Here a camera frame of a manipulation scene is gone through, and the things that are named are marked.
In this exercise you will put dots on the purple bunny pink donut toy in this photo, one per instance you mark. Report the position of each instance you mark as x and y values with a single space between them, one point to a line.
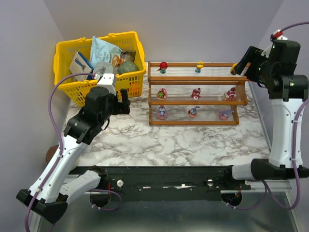
162 113

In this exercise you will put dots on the pink bear strawberry donut toy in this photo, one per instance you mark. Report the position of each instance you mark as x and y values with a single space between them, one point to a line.
162 94

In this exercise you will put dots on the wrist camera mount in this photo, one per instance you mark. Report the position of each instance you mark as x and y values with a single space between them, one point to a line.
108 81
278 35

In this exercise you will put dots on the yellow blue minion toy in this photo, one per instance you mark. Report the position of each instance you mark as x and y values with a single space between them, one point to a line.
199 66

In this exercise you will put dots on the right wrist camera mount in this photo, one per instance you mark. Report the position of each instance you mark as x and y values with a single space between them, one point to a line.
278 35

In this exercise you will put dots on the white and blue razor box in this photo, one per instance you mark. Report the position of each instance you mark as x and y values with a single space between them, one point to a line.
80 64

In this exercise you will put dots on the yellow plastic shopping basket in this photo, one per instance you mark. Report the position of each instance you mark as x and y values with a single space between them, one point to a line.
75 90

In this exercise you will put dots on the purple bunny orange basket toy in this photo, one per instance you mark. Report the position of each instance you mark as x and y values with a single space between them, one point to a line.
193 111

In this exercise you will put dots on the purple bunny pink cup toy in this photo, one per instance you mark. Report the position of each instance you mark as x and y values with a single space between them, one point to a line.
225 114

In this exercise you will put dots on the wooden two-tier shelf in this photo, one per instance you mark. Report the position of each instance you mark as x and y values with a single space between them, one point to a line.
180 79

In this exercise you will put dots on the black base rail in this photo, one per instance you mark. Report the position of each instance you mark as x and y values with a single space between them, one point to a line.
167 183

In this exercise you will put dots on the pink bear cake slice toy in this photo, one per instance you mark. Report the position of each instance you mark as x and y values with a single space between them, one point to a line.
230 95

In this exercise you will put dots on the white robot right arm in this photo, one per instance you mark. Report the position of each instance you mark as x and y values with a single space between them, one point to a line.
284 161

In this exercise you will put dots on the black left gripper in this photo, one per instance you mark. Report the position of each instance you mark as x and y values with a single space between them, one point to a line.
119 104

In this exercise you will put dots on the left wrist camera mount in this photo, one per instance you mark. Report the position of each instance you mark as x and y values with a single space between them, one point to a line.
108 81

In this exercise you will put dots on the green melon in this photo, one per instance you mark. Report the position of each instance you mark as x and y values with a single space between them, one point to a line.
127 67

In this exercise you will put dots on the grey wrapped round package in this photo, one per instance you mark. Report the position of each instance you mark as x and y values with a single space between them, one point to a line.
103 67

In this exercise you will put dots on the red haired figure toy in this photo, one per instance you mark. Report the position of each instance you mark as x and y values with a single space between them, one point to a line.
162 67

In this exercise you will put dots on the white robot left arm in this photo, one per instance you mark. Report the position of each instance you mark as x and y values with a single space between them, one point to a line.
49 197

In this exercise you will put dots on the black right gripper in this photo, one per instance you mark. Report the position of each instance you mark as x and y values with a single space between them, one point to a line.
252 62

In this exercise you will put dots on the brown tape roll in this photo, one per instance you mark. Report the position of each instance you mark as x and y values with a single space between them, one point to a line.
50 153

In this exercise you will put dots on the light blue cassava chips bag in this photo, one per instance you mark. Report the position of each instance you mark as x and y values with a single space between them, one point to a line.
103 51

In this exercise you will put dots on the brown snack packet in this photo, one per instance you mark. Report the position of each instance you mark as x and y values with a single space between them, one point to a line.
126 55

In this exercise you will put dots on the yellow haired figure toy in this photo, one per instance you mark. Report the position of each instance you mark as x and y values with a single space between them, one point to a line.
234 69

